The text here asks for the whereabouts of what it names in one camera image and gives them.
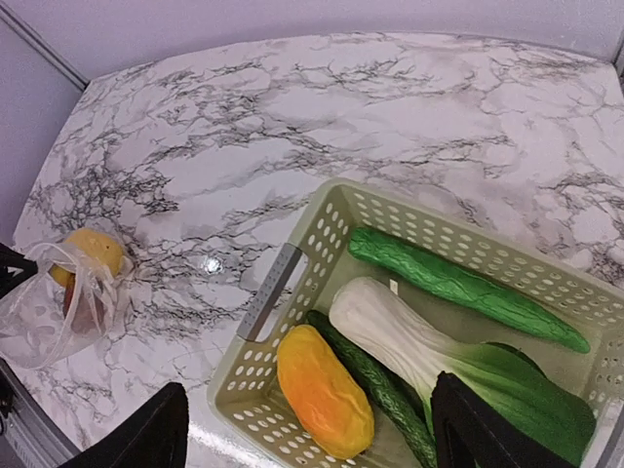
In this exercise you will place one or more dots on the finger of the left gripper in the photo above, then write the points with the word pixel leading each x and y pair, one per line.
pixel 15 269

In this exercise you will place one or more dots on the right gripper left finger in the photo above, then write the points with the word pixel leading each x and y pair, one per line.
pixel 155 435

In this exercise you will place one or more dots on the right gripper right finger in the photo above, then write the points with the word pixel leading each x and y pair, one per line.
pixel 496 418

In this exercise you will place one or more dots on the clear polka-dot zip bag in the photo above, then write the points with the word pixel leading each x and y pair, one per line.
pixel 34 332

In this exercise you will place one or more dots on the dark green fake cucumber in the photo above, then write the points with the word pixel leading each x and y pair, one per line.
pixel 392 395

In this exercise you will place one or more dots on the yellow fake lemon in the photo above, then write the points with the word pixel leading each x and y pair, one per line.
pixel 87 248

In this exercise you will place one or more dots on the brown fake potato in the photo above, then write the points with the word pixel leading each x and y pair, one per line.
pixel 86 317

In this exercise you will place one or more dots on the green fake leafy vegetable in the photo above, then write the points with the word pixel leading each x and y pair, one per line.
pixel 368 314

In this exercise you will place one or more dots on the light green fake cucumber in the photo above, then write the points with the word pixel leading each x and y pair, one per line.
pixel 460 286

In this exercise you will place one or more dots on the pale green plastic basket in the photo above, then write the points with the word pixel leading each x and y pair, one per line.
pixel 314 264

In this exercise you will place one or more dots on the front aluminium rail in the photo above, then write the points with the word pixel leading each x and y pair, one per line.
pixel 28 435

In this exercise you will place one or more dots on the left aluminium frame post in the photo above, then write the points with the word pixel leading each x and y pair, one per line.
pixel 41 46

